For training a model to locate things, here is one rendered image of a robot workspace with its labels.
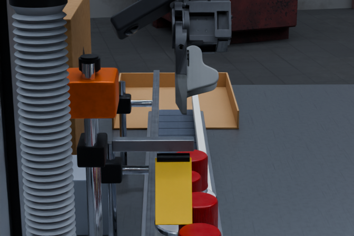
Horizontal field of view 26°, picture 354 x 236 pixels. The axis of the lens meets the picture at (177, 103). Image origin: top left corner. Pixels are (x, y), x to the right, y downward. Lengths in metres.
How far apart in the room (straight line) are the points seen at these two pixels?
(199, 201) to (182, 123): 0.82
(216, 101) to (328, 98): 0.27
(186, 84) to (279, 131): 0.57
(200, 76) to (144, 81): 0.81
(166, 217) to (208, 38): 0.47
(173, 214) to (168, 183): 0.03
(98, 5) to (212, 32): 6.03
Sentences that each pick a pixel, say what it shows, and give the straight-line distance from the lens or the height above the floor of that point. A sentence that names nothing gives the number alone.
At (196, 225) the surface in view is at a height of 1.08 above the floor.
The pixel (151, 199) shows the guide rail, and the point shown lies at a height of 0.96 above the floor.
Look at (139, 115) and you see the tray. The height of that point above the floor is 0.83.
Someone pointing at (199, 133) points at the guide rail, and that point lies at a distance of 1.30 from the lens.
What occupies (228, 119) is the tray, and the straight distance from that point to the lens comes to 1.62.
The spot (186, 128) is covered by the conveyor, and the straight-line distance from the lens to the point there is 1.43.
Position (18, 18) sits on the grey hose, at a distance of 0.48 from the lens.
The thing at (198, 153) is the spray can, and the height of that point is 1.08.
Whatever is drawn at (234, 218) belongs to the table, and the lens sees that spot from 1.20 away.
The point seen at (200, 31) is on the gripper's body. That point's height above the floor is 1.13.
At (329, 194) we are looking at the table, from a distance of 1.30.
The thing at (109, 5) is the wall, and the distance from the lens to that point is 7.09.
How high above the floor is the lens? 1.35
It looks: 17 degrees down
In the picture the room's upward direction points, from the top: straight up
